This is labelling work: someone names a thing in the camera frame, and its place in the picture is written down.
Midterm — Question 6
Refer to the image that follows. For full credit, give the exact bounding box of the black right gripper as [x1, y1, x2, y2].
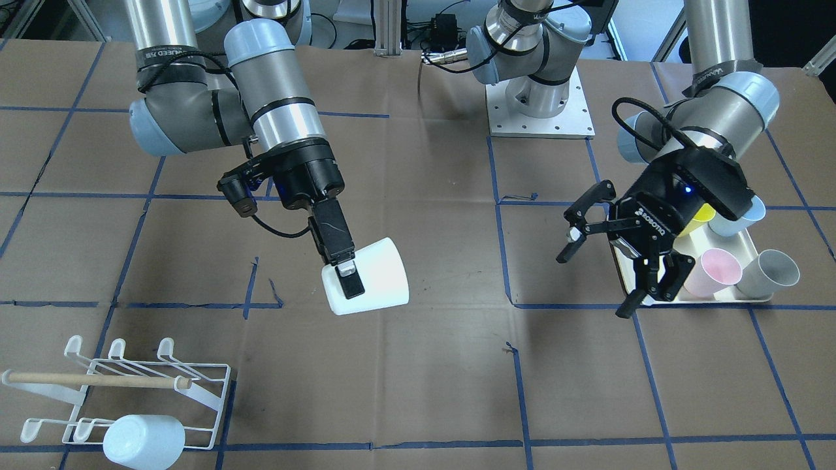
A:
[271, 140, 366, 300]

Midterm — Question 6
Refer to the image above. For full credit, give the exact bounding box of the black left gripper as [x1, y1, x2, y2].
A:
[556, 157, 703, 319]

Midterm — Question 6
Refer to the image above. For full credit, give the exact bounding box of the cream white plastic cup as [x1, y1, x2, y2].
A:
[321, 238, 410, 315]

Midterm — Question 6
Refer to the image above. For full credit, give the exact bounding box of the light blue plastic cup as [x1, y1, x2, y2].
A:
[103, 415, 185, 469]

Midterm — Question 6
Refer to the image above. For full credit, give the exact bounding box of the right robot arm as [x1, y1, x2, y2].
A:
[125, 1, 365, 300]

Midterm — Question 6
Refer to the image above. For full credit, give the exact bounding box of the yellow plastic cup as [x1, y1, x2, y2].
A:
[677, 203, 716, 238]

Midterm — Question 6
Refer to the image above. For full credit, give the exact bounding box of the pink plastic cup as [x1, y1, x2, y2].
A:
[683, 249, 743, 298]

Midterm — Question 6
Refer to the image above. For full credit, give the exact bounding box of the grey plastic cup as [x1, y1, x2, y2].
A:
[735, 249, 801, 298]

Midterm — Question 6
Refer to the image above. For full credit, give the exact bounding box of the cream plastic tray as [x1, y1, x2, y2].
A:
[606, 208, 775, 306]

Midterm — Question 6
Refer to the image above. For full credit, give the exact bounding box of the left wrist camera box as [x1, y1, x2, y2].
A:
[671, 146, 755, 221]

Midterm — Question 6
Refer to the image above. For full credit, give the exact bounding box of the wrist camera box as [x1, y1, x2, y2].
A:
[671, 146, 755, 221]
[217, 153, 279, 218]

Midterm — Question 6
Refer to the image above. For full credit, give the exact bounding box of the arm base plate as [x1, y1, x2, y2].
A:
[485, 69, 595, 139]

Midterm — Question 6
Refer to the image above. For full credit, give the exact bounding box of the black braided cable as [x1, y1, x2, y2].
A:
[611, 97, 693, 152]

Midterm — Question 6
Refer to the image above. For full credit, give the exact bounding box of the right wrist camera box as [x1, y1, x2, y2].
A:
[217, 153, 279, 218]

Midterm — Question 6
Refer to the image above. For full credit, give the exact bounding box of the white wire cup rack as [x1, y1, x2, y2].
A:
[2, 334, 233, 451]

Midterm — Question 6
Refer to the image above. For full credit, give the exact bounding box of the aluminium frame post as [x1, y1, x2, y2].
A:
[371, 1, 407, 57]

